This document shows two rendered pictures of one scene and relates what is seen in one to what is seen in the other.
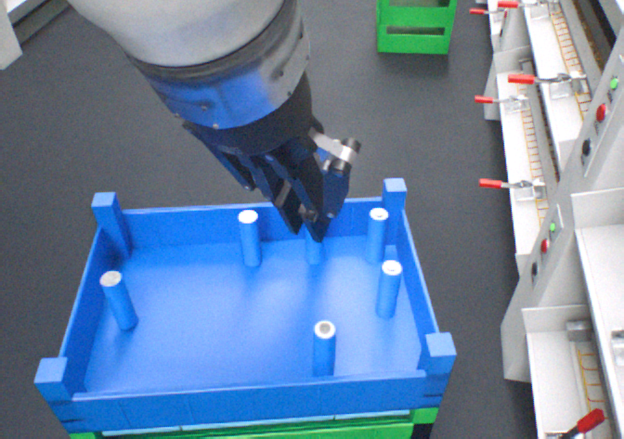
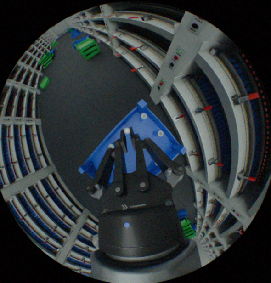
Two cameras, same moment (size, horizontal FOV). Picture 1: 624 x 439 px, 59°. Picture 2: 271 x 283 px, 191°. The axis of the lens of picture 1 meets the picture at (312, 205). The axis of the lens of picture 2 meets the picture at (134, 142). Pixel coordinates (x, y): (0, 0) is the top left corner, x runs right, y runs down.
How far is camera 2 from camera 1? 0.38 m
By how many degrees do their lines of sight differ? 52
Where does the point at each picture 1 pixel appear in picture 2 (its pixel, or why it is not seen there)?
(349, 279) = (141, 131)
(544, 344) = (164, 100)
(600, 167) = (180, 71)
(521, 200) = (141, 70)
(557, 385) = (170, 107)
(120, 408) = not seen: hidden behind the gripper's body
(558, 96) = (143, 49)
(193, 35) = not seen: hidden behind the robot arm
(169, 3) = not seen: outside the picture
